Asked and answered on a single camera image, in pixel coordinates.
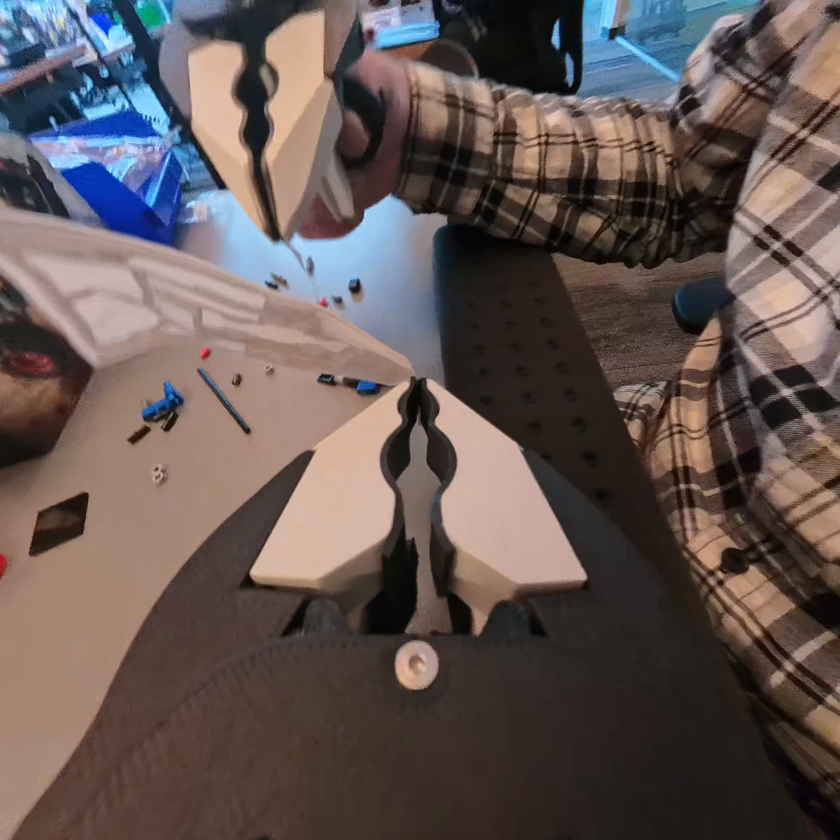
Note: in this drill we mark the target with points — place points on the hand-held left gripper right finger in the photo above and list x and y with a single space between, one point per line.
505 518

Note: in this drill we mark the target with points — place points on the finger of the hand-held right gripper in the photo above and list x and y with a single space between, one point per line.
223 118
302 98

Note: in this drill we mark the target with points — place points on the small blue toy pin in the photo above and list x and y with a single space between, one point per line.
369 387

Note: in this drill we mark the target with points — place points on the person's right forearm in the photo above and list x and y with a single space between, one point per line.
558 164

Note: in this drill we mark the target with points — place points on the black square tile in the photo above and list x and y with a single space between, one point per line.
59 525

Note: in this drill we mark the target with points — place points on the blue storage bin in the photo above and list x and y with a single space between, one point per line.
118 203

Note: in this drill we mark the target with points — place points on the small red black pin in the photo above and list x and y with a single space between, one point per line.
332 302

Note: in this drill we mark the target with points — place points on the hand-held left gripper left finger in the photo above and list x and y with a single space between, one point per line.
328 512

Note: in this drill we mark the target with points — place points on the black toy axle rod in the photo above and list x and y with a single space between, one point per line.
223 400

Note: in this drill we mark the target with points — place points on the small grey toy pin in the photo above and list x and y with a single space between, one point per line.
277 281

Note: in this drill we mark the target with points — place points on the black perforated panel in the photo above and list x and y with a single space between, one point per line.
512 341

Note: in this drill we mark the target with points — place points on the person's plaid shirt torso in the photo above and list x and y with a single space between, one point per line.
787 459

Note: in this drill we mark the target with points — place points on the black chair armrest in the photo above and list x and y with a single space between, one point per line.
702 305

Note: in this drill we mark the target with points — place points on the blue toy connector piece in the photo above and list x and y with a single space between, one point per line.
163 401

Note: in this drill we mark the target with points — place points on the grey desk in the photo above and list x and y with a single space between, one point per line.
98 623

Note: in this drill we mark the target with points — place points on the person's right hand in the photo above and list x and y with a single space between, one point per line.
397 131

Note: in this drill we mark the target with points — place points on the black toy pin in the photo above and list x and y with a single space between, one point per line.
139 434
169 421

